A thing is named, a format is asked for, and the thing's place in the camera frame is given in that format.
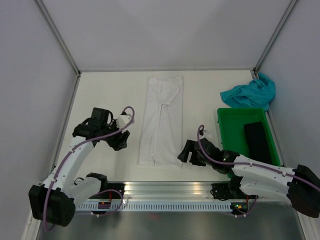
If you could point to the green plastic bin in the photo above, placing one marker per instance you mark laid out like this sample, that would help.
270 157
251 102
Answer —
231 124

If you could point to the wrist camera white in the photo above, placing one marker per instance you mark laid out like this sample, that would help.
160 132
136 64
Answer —
205 134
124 120

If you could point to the teal t shirt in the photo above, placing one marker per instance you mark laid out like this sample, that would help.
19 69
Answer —
258 93

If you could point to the right aluminium frame post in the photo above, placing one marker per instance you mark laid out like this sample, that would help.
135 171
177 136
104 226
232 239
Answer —
274 36

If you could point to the aluminium frame post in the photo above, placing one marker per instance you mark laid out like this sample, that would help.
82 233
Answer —
57 35
274 36

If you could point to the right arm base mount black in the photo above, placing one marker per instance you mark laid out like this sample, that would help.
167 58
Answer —
220 191

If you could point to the white t shirt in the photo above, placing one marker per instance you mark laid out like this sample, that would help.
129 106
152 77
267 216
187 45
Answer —
162 129

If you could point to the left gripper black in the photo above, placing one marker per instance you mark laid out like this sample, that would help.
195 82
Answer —
119 143

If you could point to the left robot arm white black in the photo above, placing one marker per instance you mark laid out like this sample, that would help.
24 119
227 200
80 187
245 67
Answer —
55 200

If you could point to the white slotted cable duct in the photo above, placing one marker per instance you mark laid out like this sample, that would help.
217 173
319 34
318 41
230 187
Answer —
154 206

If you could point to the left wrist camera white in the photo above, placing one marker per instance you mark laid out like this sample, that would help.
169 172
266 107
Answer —
124 120

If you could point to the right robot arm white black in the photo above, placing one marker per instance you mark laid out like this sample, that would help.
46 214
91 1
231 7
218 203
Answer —
299 187

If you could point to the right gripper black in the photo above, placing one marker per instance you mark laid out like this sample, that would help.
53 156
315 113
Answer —
188 147

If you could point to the left aluminium frame post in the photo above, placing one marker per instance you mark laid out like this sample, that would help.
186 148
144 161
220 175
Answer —
57 35

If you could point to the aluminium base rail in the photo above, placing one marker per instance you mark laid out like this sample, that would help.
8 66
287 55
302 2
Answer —
165 190

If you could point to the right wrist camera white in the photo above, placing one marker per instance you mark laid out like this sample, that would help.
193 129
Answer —
205 134

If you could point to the black rolled t shirt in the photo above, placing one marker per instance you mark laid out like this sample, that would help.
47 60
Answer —
257 142

